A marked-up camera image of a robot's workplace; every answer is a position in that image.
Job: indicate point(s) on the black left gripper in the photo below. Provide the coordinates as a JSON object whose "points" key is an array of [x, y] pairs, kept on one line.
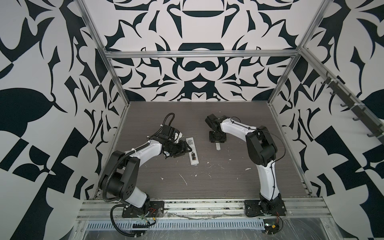
{"points": [[183, 149]]}

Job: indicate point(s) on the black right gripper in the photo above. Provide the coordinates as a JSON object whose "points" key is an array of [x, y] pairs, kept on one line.
{"points": [[222, 140]]}

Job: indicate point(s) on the AAA battery black gold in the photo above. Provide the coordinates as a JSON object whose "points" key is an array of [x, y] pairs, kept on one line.
{"points": [[193, 155]]}

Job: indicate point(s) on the white remote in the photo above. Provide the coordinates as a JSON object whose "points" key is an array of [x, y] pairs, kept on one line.
{"points": [[191, 143]]}

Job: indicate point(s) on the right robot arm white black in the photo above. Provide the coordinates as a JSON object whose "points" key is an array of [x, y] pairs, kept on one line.
{"points": [[262, 151]]}

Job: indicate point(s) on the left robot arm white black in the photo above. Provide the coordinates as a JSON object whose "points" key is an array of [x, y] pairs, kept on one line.
{"points": [[118, 181]]}

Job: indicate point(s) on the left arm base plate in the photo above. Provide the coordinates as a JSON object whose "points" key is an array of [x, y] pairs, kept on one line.
{"points": [[149, 209]]}

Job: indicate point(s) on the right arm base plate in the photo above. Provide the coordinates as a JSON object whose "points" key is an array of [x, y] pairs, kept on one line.
{"points": [[256, 208]]}

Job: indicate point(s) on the white slotted cable duct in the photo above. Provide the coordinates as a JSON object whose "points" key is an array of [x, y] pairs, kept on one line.
{"points": [[185, 224]]}

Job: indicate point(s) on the aluminium frame crossbar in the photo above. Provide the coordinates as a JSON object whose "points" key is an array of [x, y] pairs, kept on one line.
{"points": [[201, 54]]}

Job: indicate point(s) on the small circuit board with wires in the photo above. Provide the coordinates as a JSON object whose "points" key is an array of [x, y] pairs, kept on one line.
{"points": [[272, 226]]}

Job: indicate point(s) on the black hook rack rail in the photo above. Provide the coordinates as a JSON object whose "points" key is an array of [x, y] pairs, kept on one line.
{"points": [[350, 102]]}

